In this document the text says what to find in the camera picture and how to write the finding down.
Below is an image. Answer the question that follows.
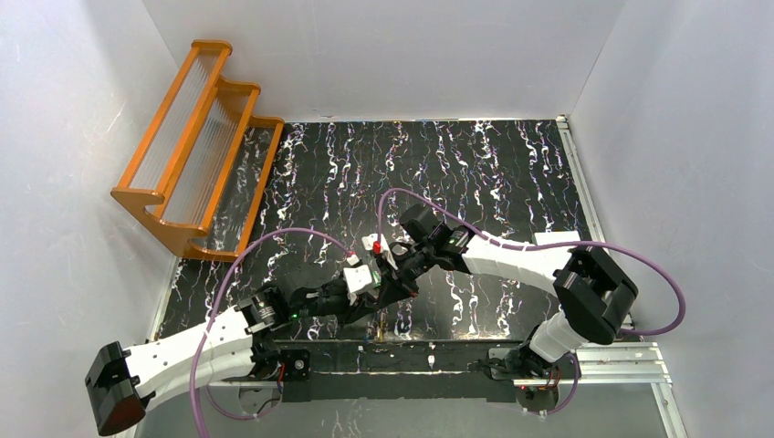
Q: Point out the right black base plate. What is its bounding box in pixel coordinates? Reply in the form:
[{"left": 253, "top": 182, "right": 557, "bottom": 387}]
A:
[{"left": 483, "top": 347, "right": 582, "bottom": 383}]

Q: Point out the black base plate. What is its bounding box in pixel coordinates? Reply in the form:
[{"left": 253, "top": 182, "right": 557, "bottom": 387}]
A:
[
  {"left": 255, "top": 349, "right": 311, "bottom": 382},
  {"left": 483, "top": 347, "right": 582, "bottom": 383}
]

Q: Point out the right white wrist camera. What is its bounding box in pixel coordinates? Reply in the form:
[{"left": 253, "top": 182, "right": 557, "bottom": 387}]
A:
[{"left": 361, "top": 234, "right": 398, "bottom": 271}]

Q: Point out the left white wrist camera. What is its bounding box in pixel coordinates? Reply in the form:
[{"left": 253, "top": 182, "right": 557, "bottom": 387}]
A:
[{"left": 342, "top": 253, "right": 378, "bottom": 301}]

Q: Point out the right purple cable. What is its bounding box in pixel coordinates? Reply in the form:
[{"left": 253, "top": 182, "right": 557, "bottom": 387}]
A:
[{"left": 375, "top": 187, "right": 687, "bottom": 418}]

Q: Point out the orange wooden rack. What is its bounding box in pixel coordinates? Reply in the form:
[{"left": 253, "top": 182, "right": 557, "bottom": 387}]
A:
[{"left": 110, "top": 39, "right": 285, "bottom": 262}]

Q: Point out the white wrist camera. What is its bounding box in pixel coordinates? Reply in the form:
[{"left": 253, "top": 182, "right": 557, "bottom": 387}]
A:
[
  {"left": 361, "top": 234, "right": 398, "bottom": 271},
  {"left": 342, "top": 253, "right": 378, "bottom": 301}
]

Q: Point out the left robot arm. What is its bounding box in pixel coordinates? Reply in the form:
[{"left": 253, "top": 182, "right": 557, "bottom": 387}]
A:
[{"left": 85, "top": 268, "right": 383, "bottom": 436}]

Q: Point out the white box red label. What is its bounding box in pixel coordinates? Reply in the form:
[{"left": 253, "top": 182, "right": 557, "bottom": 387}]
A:
[{"left": 534, "top": 231, "right": 581, "bottom": 245}]

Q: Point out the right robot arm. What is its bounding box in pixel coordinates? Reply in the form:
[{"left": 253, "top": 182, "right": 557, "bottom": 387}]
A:
[{"left": 378, "top": 203, "right": 638, "bottom": 370}]

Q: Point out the aluminium frame rail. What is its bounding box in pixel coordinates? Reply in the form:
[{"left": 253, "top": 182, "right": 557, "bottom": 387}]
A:
[{"left": 114, "top": 118, "right": 687, "bottom": 438}]

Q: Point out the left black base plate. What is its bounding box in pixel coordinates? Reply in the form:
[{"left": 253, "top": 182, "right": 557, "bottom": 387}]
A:
[{"left": 255, "top": 349, "right": 311, "bottom": 382}]

